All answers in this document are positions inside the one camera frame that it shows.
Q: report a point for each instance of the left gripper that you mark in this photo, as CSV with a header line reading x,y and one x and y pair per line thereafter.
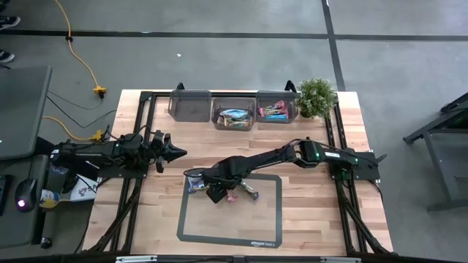
x,y
159,153

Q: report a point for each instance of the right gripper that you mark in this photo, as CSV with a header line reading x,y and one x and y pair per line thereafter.
x,y
219,179

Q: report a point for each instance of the purple green granola bar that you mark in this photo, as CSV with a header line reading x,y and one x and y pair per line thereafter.
x,y
195,188
194,179

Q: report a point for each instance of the orange peanut butter chip bar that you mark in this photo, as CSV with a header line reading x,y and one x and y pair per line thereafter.
x,y
234,124

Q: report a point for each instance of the blue chocolate chip granola bar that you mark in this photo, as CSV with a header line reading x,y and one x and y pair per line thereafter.
x,y
276,117

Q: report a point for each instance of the red brown granola bar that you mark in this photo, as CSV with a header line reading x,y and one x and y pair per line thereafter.
x,y
278,106

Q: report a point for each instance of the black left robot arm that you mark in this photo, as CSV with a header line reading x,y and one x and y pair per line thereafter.
x,y
91,151

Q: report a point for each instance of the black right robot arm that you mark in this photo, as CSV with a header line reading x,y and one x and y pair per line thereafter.
x,y
263,160

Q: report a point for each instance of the light blue granola bar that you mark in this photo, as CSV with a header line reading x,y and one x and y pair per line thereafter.
x,y
235,112

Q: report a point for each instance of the red white snack bag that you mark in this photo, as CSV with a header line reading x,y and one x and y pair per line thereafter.
x,y
232,197

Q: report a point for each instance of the woven baking mat dark border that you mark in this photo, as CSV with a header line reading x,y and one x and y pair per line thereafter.
x,y
226,223

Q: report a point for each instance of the transparent grey plastic bin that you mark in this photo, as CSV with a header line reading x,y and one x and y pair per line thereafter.
x,y
215,126
190,106
292,117

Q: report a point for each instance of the black clamp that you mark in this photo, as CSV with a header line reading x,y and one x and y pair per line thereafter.
x,y
180,87
290,87

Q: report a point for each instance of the white printed box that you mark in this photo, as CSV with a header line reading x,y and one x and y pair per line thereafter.
x,y
86,191

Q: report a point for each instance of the silver striped plate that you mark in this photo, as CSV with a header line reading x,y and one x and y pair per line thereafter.
x,y
340,260
135,259

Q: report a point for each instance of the green potted plant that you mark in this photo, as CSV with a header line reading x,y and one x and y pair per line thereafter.
x,y
316,96

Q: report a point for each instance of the yellow white bottle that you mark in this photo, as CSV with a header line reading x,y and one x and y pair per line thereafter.
x,y
49,199

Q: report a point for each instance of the black computer mouse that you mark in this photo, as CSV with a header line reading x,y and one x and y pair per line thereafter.
x,y
25,193

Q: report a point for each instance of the black caster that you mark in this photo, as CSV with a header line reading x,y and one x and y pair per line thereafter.
x,y
46,243

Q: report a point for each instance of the dark grey flat panel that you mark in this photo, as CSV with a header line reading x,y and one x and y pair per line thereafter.
x,y
22,109

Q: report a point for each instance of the grey desk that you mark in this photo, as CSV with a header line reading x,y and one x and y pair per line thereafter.
x,y
22,230

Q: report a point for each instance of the black keyboard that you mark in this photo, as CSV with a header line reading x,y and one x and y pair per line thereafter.
x,y
4,193

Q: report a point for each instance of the person's dark shoe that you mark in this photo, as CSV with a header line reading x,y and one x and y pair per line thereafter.
x,y
6,56
9,22

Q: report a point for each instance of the black metal stand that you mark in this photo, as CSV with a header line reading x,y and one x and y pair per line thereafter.
x,y
437,171

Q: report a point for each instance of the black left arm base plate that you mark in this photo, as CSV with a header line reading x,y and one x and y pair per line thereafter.
x,y
120,173

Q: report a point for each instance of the black aluminium table frame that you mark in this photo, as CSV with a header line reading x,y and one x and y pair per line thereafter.
x,y
161,94

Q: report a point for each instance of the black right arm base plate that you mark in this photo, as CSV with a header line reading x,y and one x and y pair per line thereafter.
x,y
369,171

